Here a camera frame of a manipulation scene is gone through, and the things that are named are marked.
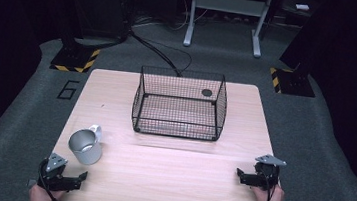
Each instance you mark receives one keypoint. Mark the grey metal cup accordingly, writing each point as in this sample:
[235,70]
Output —
[86,147]

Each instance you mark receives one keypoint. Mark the person's left hand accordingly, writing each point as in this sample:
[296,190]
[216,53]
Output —
[39,197]

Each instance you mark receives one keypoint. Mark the small white box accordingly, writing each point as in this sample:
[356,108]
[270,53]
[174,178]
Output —
[302,7]

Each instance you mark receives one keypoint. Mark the white metal stand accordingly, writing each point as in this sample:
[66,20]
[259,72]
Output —
[226,4]

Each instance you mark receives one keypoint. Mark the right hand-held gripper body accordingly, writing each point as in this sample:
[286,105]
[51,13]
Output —
[266,173]

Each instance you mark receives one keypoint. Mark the black base with hazard tape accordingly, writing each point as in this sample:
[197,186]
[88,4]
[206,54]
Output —
[291,82]
[75,59]

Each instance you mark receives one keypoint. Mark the black round table grommet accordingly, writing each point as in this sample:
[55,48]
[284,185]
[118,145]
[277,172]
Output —
[206,92]

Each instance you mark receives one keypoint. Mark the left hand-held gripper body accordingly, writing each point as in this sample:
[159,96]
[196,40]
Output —
[53,178]

